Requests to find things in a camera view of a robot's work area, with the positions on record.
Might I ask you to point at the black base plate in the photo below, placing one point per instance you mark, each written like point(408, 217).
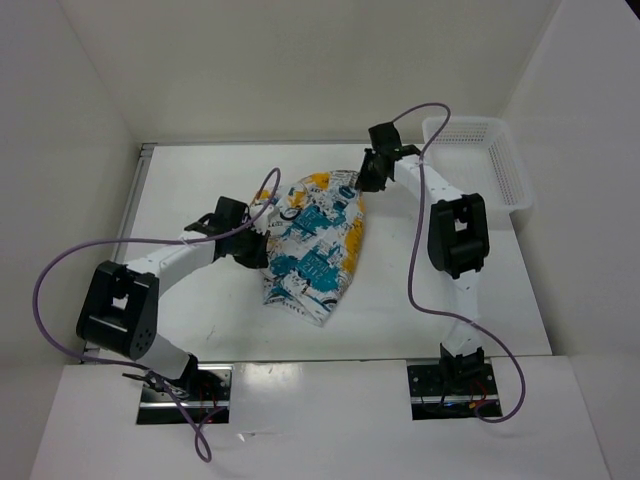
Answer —
point(208, 404)
point(433, 397)

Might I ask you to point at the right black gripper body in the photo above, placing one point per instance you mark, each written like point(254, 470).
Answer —
point(370, 157)

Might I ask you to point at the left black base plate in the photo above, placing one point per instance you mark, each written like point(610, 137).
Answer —
point(208, 404)

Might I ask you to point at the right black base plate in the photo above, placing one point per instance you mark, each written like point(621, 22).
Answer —
point(433, 397)

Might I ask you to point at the white perforated plastic basket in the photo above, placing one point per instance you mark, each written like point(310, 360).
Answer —
point(479, 155)

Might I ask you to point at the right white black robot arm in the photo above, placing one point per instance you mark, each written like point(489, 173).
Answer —
point(455, 234)

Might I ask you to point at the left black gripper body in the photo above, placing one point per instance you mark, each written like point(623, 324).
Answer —
point(236, 236)

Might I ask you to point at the white teal yellow patterned shorts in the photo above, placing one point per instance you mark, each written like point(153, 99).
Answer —
point(316, 227)

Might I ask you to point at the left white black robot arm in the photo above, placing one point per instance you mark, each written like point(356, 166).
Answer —
point(121, 309)

